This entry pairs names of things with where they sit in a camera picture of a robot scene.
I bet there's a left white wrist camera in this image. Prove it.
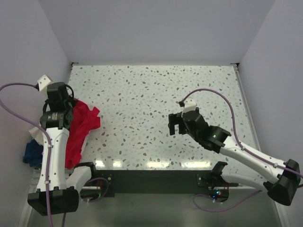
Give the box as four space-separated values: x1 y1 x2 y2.
35 75 53 98

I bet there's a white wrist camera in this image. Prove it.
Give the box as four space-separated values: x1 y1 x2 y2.
35 75 53 98
179 97 197 115

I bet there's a magenta t shirt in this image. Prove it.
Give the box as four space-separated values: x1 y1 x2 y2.
65 100 101 169

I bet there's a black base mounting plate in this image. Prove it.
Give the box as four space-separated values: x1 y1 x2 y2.
80 170 238 198

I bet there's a blue t shirt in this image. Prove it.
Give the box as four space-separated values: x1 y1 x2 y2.
23 139 43 167

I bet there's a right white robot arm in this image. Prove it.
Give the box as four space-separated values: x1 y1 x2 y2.
168 108 301 206

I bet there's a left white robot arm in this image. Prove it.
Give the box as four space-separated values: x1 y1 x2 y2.
27 82 96 216

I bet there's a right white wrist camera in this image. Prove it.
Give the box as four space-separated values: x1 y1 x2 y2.
179 97 197 115

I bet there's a cream t shirt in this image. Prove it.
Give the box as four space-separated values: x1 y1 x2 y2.
28 126 44 145

